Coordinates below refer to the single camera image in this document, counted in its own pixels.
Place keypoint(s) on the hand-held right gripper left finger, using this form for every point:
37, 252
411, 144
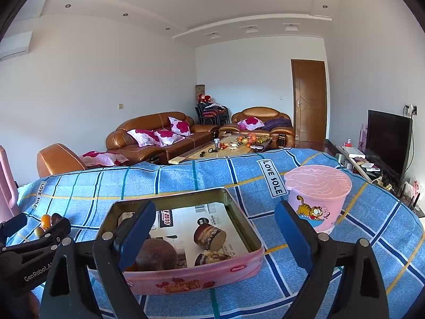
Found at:
134, 236

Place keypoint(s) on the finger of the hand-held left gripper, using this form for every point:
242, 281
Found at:
13, 224
49, 236

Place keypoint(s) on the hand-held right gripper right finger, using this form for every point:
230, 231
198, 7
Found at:
295, 236

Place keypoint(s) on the brown kiwi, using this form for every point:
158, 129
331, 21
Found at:
40, 232

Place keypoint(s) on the orange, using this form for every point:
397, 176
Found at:
45, 221

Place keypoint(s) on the dark wrinkled passion fruit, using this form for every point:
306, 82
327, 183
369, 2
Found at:
57, 219

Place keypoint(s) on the large round purple-brown fruit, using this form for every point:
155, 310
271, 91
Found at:
157, 256

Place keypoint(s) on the pink tin box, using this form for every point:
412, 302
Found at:
206, 279

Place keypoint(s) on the person's left hand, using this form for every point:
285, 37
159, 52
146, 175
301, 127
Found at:
33, 305

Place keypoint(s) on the pink electric kettle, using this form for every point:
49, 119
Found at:
6, 186

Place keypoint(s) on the printed paper sheet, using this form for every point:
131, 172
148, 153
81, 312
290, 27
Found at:
186, 226

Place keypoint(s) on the pink cartoon cat cup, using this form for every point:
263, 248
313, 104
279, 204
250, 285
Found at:
315, 186

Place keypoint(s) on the brown leather armchair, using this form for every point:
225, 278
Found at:
58, 159
259, 112

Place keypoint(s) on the blue checked tablecloth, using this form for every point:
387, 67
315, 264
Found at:
199, 179

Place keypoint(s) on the low television cabinet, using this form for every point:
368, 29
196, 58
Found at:
362, 172

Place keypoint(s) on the white pillow with red flowers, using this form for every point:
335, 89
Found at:
251, 123
169, 136
180, 126
144, 137

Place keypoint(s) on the wooden coffee table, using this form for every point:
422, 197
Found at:
196, 154

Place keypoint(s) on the white set-top box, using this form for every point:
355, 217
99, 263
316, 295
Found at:
353, 152

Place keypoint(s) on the plate of mixed fruit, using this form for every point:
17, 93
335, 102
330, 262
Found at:
250, 139

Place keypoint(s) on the small red ornament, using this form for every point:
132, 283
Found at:
347, 143

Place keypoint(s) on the purple cloth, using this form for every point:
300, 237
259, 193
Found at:
279, 124

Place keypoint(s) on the brown leather sofa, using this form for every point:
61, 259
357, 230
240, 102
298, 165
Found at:
149, 119

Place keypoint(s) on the black television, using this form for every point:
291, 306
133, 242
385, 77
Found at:
388, 139

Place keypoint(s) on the brown wooden door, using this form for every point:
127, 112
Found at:
308, 99

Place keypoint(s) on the stack of dark chairs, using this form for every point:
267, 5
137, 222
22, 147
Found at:
212, 114

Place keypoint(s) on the red plush toy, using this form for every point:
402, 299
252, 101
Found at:
205, 98

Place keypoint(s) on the tall woven vase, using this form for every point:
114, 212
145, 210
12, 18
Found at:
200, 91

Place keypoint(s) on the white air conditioner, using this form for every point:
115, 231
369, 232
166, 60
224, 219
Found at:
15, 46

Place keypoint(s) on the wall power socket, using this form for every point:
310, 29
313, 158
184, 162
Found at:
410, 110

